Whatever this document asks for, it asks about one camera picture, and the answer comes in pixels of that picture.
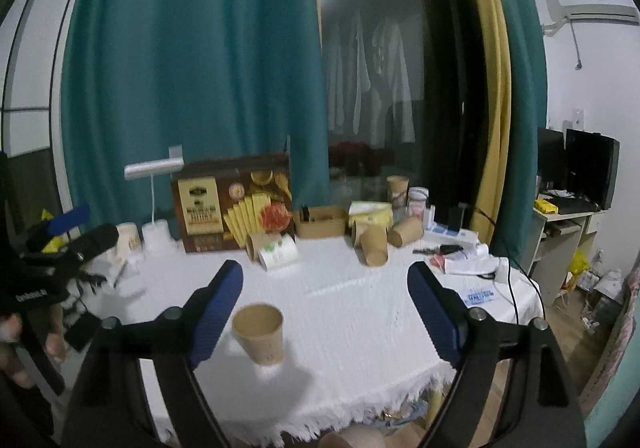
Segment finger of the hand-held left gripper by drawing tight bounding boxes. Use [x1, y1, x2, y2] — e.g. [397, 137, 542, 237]
[26, 203, 92, 251]
[47, 223, 121, 274]

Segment yellow plastic bag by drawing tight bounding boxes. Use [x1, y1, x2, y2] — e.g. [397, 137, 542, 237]
[569, 249, 592, 277]

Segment black cable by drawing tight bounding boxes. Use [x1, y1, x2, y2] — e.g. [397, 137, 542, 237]
[467, 205, 546, 324]

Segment yellow curtain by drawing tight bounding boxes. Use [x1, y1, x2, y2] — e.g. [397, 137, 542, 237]
[447, 0, 514, 246]

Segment tall brown paper cup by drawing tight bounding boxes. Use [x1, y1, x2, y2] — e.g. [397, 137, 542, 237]
[386, 175, 410, 219]

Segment white air conditioner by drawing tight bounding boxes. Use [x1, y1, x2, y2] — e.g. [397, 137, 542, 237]
[542, 0, 640, 37]

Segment yellow tissue pack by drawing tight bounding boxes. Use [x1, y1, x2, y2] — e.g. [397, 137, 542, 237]
[347, 200, 394, 229]

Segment hanging white clothes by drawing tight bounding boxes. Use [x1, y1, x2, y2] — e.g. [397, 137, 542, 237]
[324, 10, 417, 147]

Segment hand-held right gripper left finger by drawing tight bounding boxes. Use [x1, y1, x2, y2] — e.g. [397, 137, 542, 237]
[60, 259, 246, 448]

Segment cardboard organizer box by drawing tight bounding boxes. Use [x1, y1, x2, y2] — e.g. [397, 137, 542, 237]
[292, 205, 349, 240]

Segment white fringed tablecloth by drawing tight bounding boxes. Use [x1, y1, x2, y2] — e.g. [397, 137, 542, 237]
[95, 223, 544, 447]

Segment person's left hand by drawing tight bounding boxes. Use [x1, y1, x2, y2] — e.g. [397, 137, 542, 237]
[0, 314, 67, 389]

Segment white desk lamp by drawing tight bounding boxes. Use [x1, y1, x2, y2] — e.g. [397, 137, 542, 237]
[124, 145, 185, 249]

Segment black computer monitor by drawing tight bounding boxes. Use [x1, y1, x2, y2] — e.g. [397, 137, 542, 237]
[564, 128, 621, 212]

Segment white paper sheets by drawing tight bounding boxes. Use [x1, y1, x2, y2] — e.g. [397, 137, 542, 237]
[440, 243, 498, 278]

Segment brown printed gift box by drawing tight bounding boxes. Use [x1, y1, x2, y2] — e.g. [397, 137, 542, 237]
[171, 153, 296, 254]

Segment black phone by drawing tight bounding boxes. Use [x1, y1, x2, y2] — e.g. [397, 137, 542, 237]
[447, 205, 467, 235]

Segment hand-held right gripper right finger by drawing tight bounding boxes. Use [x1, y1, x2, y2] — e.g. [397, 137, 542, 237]
[406, 260, 588, 448]

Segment teal curtain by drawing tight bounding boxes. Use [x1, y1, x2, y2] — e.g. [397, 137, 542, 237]
[475, 0, 549, 260]
[60, 0, 331, 249]

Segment white computer desk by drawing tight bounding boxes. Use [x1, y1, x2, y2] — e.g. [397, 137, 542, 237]
[520, 200, 609, 307]

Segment lying white printed paper cup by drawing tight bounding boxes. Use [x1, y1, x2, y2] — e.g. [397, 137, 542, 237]
[257, 235, 300, 273]

